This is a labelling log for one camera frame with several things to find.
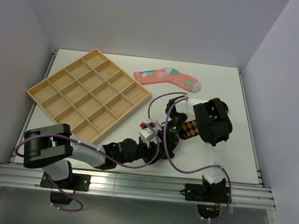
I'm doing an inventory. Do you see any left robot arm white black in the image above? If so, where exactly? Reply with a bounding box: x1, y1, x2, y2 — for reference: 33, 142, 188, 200
15, 124, 163, 188

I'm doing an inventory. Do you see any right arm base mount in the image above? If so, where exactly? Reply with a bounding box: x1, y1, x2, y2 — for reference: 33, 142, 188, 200
180, 177, 232, 221

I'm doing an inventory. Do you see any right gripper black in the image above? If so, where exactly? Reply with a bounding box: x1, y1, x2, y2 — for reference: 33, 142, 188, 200
155, 111, 189, 159

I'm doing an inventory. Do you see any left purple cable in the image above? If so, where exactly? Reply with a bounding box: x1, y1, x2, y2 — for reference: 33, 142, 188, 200
8, 117, 168, 223

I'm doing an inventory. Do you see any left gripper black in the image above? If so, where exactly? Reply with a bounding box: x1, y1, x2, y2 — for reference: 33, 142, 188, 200
116, 135, 167, 170

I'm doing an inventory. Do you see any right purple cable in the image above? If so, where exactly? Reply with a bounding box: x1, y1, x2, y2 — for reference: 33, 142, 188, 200
134, 88, 246, 224

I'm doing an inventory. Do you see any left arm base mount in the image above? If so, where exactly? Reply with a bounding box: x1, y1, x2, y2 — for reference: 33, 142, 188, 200
40, 172, 91, 206

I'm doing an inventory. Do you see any pink patterned sock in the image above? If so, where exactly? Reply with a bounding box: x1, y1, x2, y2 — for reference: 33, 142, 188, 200
133, 67, 201, 92

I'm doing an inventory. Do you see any purple cable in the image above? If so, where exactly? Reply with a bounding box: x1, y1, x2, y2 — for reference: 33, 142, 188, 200
134, 88, 246, 224
8, 117, 168, 223

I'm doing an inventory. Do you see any wooden compartment tray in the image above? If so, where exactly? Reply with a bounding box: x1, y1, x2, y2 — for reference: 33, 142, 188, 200
27, 49, 151, 143

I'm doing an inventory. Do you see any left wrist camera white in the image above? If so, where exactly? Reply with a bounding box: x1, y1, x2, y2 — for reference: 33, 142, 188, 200
139, 122, 159, 147

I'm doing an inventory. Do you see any brown orange argyle sock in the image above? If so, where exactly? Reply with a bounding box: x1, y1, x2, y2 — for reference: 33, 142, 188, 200
177, 97, 230, 145

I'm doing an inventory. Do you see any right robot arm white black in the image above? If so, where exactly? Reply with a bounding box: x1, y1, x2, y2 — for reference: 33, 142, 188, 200
162, 95, 233, 201

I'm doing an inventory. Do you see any navy ankle sock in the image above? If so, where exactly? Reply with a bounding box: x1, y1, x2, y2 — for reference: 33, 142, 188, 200
166, 139, 179, 158

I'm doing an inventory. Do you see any aluminium frame rail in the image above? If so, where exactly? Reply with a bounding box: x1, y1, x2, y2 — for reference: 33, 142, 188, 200
0, 163, 275, 210

